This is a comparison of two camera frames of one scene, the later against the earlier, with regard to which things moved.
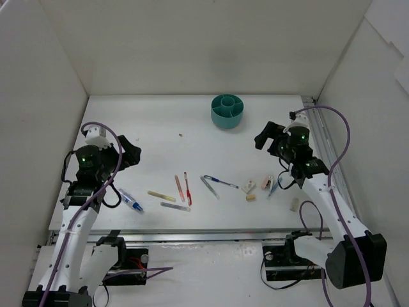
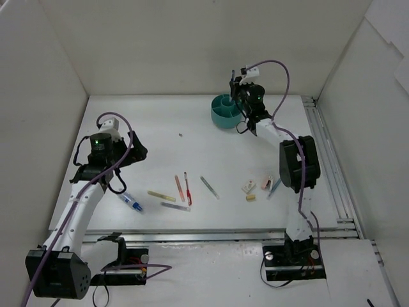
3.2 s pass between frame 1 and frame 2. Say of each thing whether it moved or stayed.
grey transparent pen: stayed
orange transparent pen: stayed
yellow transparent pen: stayed
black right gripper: moved
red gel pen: stayed
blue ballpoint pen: moved
